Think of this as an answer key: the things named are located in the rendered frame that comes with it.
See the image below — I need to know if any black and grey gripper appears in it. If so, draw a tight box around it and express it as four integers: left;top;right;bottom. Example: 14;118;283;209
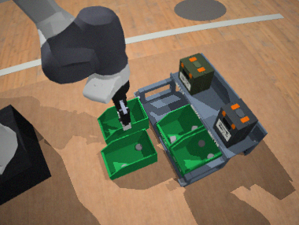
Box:
112;80;131;131

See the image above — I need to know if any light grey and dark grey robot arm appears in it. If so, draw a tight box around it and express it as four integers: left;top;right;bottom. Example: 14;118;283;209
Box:
0;0;131;175

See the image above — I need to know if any grey shelf rack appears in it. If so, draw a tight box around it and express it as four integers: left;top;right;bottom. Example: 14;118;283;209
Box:
134;53;268;187

